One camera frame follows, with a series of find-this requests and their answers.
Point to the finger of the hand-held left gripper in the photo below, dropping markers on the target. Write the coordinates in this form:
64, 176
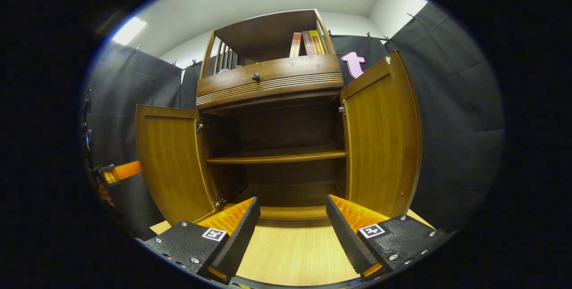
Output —
127, 170

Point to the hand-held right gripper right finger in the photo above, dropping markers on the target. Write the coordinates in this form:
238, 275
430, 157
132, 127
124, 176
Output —
348, 244

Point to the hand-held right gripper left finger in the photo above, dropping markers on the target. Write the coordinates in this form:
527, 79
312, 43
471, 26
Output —
237, 244

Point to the wooden cabinet door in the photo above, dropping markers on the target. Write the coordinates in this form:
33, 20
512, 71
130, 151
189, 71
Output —
170, 164
380, 146

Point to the wooden inner cabinet shelf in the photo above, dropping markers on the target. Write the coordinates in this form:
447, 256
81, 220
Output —
277, 157

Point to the wooden cabinet drawer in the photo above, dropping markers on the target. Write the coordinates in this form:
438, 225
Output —
290, 74

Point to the black drawer knob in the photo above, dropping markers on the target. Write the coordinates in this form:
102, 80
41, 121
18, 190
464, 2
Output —
255, 77

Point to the black backdrop cloth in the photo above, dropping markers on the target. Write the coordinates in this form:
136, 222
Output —
456, 123

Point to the yellow book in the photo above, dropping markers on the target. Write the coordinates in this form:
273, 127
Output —
318, 42

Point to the dark red book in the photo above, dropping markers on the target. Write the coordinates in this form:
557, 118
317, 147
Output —
309, 43

